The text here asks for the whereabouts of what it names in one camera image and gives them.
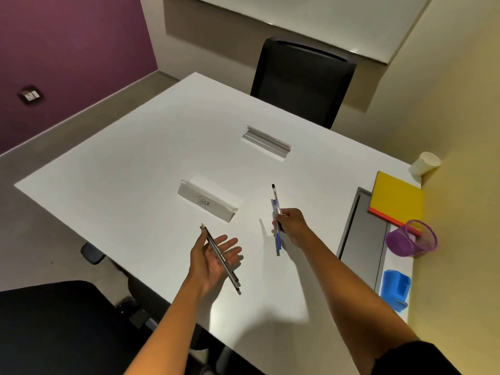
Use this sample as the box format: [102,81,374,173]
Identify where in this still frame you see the person's right hand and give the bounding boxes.
[272,208,313,250]

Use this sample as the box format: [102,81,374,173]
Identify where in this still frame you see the person's left hand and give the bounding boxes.
[187,228,243,295]

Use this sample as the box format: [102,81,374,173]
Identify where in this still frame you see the black clear pen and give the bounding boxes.
[271,184,283,216]

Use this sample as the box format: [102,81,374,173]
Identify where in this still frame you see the blue pen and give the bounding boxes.
[272,198,282,257]

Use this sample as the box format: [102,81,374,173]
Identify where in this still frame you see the person's left forearm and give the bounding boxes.
[124,280,211,375]

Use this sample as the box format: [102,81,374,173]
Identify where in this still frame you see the person's right forearm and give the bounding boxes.
[296,229,419,375]

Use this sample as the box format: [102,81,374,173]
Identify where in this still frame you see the folded paper card with writing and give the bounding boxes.
[177,174,244,223]

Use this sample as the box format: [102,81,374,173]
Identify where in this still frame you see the blank folded paper card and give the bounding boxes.
[241,125,292,163]

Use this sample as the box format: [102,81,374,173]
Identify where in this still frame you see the black wheeled chair base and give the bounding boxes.
[80,242,157,330]

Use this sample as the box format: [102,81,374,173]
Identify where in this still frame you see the yellow notebook with red edge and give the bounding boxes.
[367,171,426,232]

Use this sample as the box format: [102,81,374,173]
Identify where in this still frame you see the purple mesh pen holder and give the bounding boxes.
[385,219,438,258]

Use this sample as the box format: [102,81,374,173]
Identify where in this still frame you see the blue plastic desk holder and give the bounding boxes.
[380,269,412,313]

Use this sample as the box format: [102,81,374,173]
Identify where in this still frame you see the black mesh office chair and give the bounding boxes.
[250,37,357,130]

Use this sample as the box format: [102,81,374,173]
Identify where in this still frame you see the white paper cup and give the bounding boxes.
[409,152,442,178]

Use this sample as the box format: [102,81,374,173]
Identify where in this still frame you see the black cushioned office chair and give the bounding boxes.
[0,280,158,375]

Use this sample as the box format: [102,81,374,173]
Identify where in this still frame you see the black shirt sleeve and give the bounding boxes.
[370,340,463,375]

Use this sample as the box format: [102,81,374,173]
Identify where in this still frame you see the grey table cable flap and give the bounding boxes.
[336,186,391,292]

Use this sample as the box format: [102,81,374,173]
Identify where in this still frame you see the white wall board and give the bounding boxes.
[187,0,435,65]

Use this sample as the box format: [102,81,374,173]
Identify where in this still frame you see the wall power socket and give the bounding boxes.
[17,85,45,107]

